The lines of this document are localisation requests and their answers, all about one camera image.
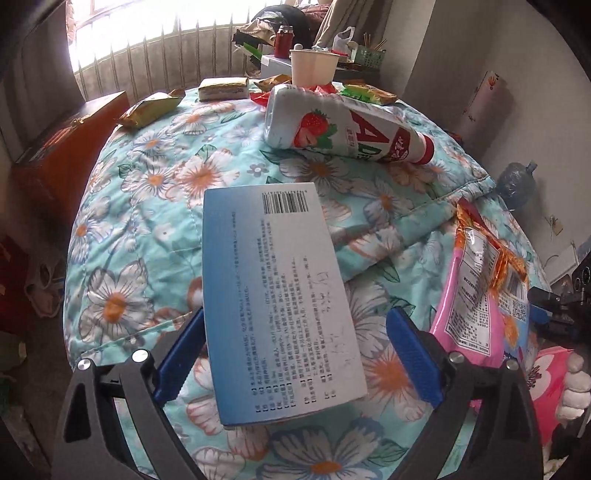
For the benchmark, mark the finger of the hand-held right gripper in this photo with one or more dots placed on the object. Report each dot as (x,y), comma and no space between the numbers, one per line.
(551,302)
(558,330)

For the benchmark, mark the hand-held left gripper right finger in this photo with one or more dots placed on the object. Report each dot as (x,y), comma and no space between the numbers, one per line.
(413,357)

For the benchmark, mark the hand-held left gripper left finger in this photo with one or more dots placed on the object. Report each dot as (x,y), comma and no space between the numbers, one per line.
(180,355)

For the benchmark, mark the pink snack bag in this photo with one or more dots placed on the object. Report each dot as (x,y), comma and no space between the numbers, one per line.
(466,304)

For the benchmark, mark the blue white medicine box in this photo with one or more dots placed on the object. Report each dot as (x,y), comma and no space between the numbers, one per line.
(277,300)

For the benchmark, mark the person's right hand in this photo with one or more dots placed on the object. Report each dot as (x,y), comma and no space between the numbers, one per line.
(575,387)

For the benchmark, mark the large clear water jug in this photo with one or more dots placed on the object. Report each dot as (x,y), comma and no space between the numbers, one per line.
(517,184)

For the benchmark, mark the floral teal blanket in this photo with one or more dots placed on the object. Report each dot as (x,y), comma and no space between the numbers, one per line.
(152,207)

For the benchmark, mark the white strawberry milk bottle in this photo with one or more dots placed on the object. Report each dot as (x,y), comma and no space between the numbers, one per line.
(332,124)

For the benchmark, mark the yellow snack packet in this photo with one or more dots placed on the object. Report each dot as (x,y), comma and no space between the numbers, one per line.
(147,108)

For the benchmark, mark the orange green snack packet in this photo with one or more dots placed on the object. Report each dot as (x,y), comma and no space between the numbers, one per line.
(376,96)

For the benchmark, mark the red plastic wrapper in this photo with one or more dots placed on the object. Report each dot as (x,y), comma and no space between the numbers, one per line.
(259,98)

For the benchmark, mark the wrapped sandwich cake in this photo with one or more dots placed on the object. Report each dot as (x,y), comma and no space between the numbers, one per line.
(224,88)

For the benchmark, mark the golden snack packet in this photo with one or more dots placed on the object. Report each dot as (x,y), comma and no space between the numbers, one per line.
(272,83)

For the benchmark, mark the metal window railing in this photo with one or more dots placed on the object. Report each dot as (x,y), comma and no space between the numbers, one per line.
(161,60)

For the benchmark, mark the beige curtain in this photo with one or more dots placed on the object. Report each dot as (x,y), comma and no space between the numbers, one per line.
(406,41)

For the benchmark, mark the beige paper cup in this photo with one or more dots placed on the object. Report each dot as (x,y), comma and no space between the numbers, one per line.
(314,69)

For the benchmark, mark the green plastic basket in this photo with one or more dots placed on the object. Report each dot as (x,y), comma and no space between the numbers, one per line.
(369,55)

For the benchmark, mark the grey curtain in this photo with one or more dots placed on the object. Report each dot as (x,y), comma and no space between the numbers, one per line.
(41,78)

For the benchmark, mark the white plastic bag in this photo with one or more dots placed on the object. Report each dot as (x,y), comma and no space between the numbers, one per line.
(344,39)

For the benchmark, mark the red thermos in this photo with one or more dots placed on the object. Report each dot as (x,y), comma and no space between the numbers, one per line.
(284,44)

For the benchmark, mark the dark cloth bundle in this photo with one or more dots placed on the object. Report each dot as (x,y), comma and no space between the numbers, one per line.
(286,16)

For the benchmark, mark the wall socket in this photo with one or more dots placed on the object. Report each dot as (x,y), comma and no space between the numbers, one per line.
(556,225)

